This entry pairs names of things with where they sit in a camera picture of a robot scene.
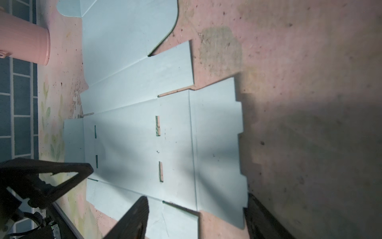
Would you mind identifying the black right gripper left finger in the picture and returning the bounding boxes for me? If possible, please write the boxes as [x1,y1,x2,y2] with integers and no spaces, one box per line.
[104,196,149,239]

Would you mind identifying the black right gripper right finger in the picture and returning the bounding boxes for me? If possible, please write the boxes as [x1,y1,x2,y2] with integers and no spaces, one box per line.
[244,193,295,239]

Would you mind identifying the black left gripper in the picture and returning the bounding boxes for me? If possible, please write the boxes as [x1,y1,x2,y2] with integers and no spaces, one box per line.
[1,158,94,239]

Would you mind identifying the mint green paper box sheet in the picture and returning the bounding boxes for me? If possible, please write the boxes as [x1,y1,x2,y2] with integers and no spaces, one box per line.
[57,1,248,239]

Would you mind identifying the pink metal pencil bucket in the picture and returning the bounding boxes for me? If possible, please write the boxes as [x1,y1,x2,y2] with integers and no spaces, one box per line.
[1,9,50,66]

